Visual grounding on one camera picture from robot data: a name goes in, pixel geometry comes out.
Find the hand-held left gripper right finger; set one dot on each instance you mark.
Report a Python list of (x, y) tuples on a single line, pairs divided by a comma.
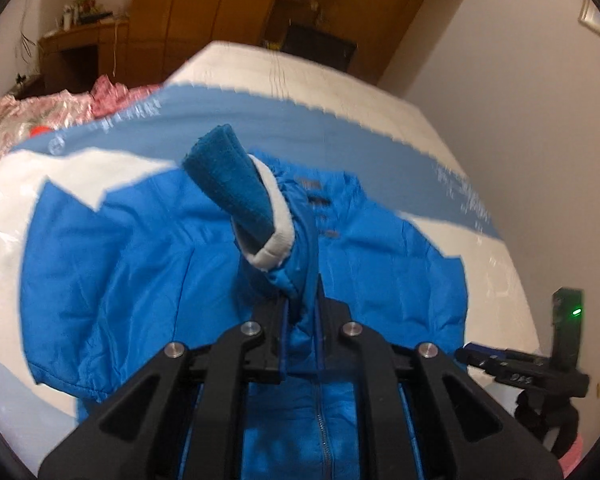
[(322, 340)]

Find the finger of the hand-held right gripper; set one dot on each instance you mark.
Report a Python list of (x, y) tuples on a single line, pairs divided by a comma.
[(480, 348), (485, 362)]

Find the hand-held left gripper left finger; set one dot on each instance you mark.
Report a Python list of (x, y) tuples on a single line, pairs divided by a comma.
[(281, 345)]

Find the blue padded jacket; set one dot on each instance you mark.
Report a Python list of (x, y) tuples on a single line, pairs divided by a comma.
[(155, 270)]

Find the person's right hand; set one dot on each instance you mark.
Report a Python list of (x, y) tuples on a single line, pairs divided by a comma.
[(530, 410)]

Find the pink fleece garment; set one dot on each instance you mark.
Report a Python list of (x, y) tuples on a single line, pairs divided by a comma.
[(572, 457)]

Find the blue and white bed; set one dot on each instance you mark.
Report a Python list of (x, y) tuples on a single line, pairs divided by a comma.
[(330, 90)]

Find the black television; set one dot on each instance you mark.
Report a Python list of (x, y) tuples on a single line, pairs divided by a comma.
[(320, 47)]

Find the pink floral quilt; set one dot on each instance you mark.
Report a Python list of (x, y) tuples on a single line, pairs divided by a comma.
[(10, 120)]

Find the wooden desk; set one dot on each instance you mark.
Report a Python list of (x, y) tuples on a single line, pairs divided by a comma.
[(80, 55)]

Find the wooden wardrobe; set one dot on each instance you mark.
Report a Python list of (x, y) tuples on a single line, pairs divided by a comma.
[(205, 0)]

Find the small dark object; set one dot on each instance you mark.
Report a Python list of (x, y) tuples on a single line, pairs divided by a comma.
[(27, 84)]

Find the white bottle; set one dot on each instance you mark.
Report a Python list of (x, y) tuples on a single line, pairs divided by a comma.
[(68, 16)]

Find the wall picture frame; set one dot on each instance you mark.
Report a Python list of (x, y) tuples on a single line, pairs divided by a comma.
[(595, 20)]

